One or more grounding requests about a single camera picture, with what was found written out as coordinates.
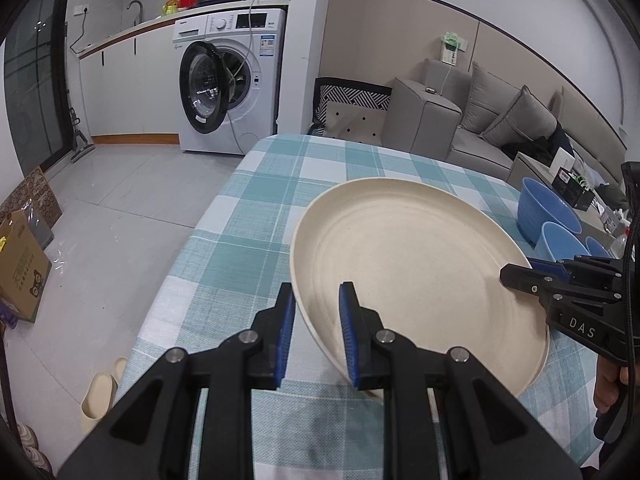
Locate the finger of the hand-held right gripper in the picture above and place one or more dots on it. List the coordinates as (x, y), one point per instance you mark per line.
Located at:
(550, 266)
(520, 280)

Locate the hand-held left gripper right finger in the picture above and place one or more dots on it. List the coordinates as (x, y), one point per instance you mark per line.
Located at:
(348, 340)

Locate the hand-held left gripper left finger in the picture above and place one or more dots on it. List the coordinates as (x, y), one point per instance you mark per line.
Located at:
(286, 335)

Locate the blue bowl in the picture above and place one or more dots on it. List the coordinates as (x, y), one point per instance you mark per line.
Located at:
(542, 205)
(597, 249)
(560, 245)

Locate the cream round plate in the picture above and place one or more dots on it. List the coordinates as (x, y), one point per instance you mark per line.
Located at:
(425, 260)

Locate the small object on sofa arm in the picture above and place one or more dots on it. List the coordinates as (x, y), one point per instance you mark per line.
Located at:
(431, 91)

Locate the person's right hand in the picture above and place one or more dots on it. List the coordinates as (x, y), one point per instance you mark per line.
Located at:
(606, 385)

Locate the black box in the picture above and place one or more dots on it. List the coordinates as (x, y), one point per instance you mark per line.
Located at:
(570, 190)

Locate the grey coffee table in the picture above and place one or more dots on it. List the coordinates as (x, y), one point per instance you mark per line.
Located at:
(530, 170)

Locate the white box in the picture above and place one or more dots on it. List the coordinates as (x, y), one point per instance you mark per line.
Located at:
(562, 160)

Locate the dark jacket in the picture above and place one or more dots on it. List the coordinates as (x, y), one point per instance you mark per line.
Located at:
(545, 145)

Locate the teal checked tablecloth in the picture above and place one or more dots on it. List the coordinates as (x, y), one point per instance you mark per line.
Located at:
(260, 210)

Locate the grey sofa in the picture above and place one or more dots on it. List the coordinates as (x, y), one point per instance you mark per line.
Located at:
(480, 152)

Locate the grey cushion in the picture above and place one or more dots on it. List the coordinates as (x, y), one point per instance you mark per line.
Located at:
(522, 120)
(487, 102)

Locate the cream slipper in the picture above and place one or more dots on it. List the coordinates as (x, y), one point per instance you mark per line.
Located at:
(100, 395)
(121, 367)

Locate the cardboard box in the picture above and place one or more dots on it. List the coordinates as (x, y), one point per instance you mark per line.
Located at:
(25, 270)

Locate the white washing machine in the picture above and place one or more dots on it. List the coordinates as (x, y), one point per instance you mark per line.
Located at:
(260, 60)

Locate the patterned shoe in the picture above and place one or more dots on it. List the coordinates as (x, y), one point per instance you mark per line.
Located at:
(26, 440)

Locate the floor mop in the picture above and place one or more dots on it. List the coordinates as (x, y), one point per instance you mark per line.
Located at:
(80, 140)

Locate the white kitchen counter cabinet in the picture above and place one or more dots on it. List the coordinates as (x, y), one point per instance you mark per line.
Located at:
(135, 90)

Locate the brown patterned board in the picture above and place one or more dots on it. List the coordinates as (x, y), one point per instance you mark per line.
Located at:
(30, 200)

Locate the red box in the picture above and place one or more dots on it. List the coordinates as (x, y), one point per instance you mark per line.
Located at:
(187, 1)

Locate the yellow green container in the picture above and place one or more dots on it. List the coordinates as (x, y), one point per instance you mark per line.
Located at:
(171, 4)

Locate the dark glass door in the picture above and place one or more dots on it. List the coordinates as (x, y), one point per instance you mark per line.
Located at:
(35, 85)

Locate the kitchen faucet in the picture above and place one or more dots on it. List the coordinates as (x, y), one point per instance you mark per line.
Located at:
(136, 12)

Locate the white green wall device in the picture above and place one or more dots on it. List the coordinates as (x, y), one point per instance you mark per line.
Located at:
(450, 49)

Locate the wall socket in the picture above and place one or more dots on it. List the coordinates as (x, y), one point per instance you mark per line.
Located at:
(80, 9)

